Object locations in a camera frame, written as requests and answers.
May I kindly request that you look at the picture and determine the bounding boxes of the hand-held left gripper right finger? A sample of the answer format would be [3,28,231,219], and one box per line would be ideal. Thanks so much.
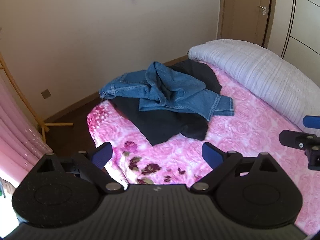
[190,142,278,194]

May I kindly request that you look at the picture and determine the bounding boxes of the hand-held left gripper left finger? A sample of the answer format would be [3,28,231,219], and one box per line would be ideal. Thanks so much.
[36,141,125,194]

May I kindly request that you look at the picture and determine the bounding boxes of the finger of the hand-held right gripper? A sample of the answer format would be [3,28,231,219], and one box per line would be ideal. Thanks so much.
[279,129,320,171]
[303,116,320,128]

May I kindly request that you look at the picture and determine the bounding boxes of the black garment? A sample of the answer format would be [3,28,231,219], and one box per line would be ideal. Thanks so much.
[110,59,223,146]

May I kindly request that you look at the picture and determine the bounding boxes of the blue denim jeans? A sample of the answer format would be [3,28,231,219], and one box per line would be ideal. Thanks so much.
[99,61,235,122]

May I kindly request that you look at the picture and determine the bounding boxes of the wooden clothes rack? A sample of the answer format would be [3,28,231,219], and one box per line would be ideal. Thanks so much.
[0,51,74,132]

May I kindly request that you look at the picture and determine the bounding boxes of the pink floral blanket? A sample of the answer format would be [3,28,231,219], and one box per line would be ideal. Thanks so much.
[86,60,320,235]

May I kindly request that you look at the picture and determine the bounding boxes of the wooden baseboard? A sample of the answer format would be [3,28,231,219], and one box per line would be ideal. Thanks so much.
[44,55,190,123]

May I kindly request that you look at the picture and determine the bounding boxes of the pale striped quilt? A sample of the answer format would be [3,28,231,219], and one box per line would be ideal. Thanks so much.
[188,39,320,132]

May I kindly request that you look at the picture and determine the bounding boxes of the pink curtain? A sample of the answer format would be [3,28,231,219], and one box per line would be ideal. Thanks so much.
[0,75,54,188]

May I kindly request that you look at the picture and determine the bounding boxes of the beige wardrobe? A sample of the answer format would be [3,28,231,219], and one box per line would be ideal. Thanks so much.
[266,0,320,85]

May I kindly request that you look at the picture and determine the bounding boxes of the wooden door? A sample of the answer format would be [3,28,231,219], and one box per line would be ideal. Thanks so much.
[220,0,274,48]

